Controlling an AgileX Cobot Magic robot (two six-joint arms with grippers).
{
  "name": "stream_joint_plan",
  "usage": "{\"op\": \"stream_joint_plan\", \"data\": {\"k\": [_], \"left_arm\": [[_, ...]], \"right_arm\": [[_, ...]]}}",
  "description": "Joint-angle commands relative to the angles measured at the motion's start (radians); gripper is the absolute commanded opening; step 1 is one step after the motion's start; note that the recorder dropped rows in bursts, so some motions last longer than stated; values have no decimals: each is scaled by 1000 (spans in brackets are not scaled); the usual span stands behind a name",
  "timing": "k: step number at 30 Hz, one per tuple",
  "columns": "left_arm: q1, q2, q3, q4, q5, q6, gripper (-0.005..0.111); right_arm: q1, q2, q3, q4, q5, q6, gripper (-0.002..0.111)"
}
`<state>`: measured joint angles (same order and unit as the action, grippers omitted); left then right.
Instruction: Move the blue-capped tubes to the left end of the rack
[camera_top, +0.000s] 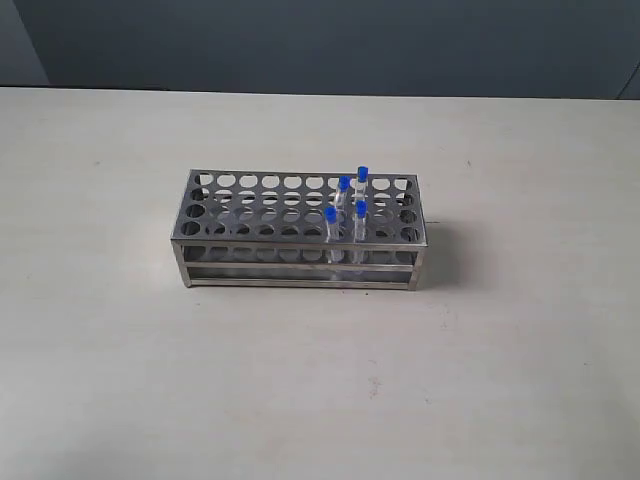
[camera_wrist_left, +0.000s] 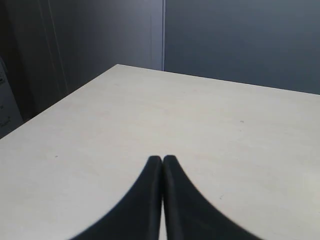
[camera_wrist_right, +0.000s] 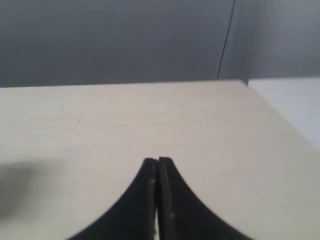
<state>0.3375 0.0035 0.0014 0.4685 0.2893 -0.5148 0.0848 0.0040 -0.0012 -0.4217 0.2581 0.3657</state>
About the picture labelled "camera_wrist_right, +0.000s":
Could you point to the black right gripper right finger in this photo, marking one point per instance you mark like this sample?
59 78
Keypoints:
182 215

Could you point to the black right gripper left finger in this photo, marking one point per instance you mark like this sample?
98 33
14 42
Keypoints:
132 216

